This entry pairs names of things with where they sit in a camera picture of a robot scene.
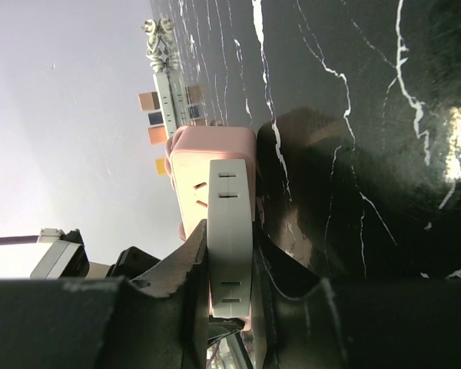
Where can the dark navy plug on strip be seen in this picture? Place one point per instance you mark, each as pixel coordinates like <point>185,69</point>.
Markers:
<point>155,118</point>

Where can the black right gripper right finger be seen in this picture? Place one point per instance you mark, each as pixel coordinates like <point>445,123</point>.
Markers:
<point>302,321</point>

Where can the yellow plug on strip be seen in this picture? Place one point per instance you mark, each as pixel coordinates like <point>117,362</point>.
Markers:
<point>160,166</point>

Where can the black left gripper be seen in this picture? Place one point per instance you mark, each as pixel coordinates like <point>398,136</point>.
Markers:
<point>131,263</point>

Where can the white power strip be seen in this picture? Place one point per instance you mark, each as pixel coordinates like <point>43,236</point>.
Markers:
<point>172,99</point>

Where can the pink plug on strip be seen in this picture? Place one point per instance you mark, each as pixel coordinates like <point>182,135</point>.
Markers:
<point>149,101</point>

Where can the orange plug on strip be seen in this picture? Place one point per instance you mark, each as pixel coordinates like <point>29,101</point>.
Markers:
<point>157,135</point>

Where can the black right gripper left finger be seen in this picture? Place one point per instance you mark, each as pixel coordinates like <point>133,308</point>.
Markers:
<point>157,320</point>

